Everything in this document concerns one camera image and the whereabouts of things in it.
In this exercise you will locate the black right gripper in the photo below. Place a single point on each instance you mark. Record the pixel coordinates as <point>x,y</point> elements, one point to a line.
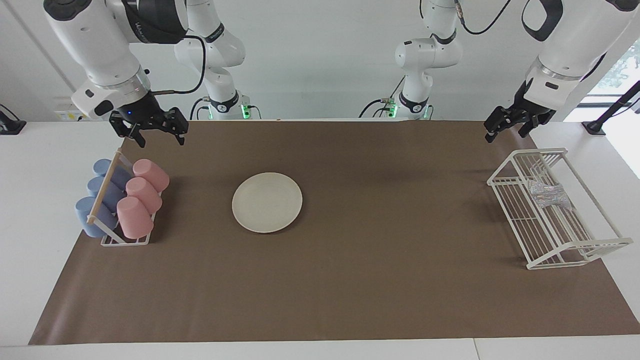
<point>145,112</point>

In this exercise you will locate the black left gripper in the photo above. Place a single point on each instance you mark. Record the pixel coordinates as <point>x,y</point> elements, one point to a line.
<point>525,110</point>

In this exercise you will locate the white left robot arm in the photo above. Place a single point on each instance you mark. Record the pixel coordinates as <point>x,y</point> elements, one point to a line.
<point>565,50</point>

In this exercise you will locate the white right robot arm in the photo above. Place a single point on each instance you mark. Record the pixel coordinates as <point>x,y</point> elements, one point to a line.
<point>100,50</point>

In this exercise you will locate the cream round plate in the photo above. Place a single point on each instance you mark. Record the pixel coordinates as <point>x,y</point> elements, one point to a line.
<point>267,202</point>

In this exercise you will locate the pink plastic cup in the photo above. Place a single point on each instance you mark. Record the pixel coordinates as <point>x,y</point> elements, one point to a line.
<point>151,174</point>
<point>135,219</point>
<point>145,195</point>

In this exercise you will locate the blue plastic cup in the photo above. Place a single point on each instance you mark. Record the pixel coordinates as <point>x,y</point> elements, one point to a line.
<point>87,220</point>
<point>120,175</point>
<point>111,195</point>

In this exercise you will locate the rack of pink blue rolls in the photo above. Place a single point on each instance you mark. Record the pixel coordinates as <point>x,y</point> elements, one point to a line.
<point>105,190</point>

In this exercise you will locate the black table clamp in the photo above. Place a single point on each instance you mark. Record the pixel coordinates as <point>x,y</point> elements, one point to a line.
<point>10,125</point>

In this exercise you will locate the brown table mat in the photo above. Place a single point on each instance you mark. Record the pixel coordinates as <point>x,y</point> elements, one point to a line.
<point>375,290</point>

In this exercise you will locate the white wall socket box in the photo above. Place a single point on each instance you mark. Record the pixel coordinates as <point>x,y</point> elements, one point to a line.
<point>77,109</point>

